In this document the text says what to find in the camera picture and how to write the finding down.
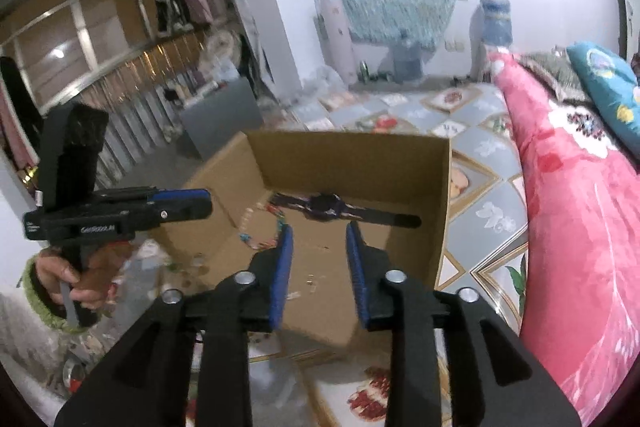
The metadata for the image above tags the pink strap digital watch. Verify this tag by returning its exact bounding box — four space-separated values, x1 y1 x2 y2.
269 191 422 229

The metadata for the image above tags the pink floral blanket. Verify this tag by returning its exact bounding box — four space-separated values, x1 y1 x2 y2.
492 51 640 424

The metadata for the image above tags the fruit print mat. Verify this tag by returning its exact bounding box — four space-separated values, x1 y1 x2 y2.
250 82 531 427

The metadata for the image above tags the pile of light clothes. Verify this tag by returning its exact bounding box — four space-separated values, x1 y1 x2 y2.
199 31 238 80

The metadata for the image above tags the multicoloured bead bracelet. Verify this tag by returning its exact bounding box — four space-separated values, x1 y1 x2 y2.
239 202 290 250

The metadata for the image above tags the blue cartoon pillow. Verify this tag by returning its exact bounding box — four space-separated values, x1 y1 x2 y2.
567 41 640 142

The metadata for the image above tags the grey box on floor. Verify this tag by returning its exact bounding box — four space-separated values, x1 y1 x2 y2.
180 77 264 158

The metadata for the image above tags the brown cardboard box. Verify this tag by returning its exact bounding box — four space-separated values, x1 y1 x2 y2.
150 130 453 350

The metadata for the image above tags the person's left hand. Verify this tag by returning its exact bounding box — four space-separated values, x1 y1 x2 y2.
36 243 126 309

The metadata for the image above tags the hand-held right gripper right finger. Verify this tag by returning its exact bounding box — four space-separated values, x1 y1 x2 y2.
346 222 583 427

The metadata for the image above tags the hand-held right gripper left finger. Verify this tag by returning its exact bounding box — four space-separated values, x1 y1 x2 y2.
54 224 294 427

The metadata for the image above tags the metal stair railing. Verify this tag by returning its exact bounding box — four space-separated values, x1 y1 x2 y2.
95 32 213 188

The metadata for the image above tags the white plastic bag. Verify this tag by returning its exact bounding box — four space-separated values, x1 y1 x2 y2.
299 66 347 100

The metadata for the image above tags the blue water jug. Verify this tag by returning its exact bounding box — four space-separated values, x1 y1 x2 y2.
479 0 514 48

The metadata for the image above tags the grey patterned pillow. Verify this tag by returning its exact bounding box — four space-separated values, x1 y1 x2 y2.
520 52 587 104

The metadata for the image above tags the white standing cylinder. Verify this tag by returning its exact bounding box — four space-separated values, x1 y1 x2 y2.
320 0 357 86

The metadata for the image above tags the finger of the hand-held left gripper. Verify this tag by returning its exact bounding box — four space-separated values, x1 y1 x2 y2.
146 200 214 228
147 188 212 202

